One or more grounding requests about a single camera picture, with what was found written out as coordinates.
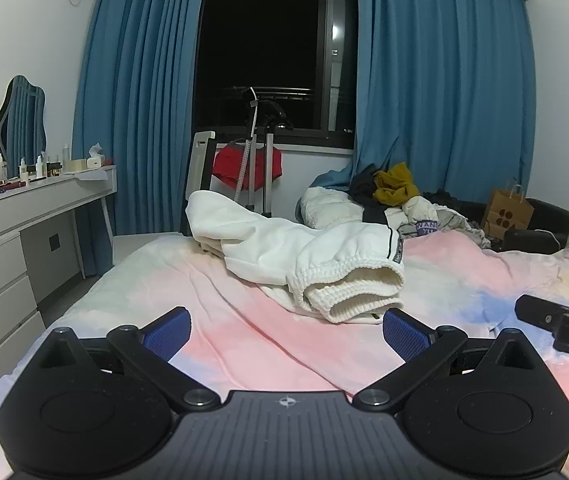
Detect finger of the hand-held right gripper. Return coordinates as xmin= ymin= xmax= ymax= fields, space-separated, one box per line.
xmin=514 ymin=294 xmax=569 ymax=333

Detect garment steamer stand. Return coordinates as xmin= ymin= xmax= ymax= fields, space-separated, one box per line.
xmin=229 ymin=86 xmax=275 ymax=217

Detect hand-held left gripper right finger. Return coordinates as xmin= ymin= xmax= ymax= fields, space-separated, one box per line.
xmin=351 ymin=307 xmax=547 ymax=413

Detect dark window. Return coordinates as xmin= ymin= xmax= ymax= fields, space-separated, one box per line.
xmin=192 ymin=0 xmax=360 ymax=148

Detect grey printed cloth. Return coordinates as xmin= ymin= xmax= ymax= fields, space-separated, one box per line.
xmin=397 ymin=195 xmax=490 ymax=248

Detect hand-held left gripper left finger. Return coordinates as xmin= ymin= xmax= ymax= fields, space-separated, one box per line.
xmin=29 ymin=306 xmax=222 ymax=413

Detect wavy black-framed mirror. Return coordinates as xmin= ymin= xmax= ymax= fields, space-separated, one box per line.
xmin=0 ymin=75 xmax=46 ymax=181

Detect mustard yellow cloth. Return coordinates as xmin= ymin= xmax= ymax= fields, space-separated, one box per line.
xmin=373 ymin=161 xmax=421 ymax=207

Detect black sofa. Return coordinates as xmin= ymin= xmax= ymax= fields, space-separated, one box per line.
xmin=424 ymin=190 xmax=569 ymax=256

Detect white sweatpants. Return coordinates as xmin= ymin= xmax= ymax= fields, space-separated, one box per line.
xmin=186 ymin=190 xmax=406 ymax=324

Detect white puffy jacket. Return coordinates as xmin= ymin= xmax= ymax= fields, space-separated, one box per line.
xmin=297 ymin=186 xmax=365 ymax=231

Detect dark cloth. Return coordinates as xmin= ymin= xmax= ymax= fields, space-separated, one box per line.
xmin=349 ymin=162 xmax=390 ymax=223

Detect brown paper bag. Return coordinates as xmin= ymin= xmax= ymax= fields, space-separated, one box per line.
xmin=481 ymin=180 xmax=535 ymax=241

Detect white chair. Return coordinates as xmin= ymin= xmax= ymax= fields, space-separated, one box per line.
xmin=184 ymin=131 xmax=216 ymax=236

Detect pastel tie-dye blanket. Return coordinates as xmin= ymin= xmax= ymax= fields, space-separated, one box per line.
xmin=0 ymin=230 xmax=569 ymax=480

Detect white tissue box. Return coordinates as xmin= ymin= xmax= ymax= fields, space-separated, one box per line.
xmin=86 ymin=141 xmax=105 ymax=172

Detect red cloth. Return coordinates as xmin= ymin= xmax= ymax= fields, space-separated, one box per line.
xmin=213 ymin=142 xmax=284 ymax=192

